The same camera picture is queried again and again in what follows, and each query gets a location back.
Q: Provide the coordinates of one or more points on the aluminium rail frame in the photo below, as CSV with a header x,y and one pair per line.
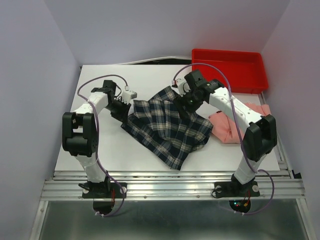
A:
x,y
166,204

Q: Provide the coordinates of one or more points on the pink folded skirt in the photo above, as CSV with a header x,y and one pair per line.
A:
x,y
225,129

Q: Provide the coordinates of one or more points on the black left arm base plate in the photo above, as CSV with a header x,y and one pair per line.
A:
x,y
103,194

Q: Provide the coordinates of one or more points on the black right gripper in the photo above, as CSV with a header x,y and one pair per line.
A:
x,y
179,101

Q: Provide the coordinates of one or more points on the navy plaid skirt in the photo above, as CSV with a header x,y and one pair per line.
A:
x,y
156,124

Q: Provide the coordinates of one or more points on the red plastic bin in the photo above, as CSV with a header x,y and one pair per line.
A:
x,y
244,70

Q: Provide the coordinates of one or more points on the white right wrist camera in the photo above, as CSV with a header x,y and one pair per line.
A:
x,y
181,85

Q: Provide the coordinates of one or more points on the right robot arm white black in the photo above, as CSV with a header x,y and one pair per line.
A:
x,y
259,132

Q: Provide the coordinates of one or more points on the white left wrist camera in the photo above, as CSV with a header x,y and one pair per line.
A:
x,y
128,95

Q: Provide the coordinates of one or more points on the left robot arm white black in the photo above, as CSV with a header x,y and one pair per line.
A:
x,y
80,128

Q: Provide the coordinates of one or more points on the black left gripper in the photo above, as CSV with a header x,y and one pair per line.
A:
x,y
123,116

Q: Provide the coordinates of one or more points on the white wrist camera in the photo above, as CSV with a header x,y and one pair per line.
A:
x,y
128,95
181,85

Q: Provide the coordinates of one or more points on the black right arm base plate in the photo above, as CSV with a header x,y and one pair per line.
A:
x,y
240,195

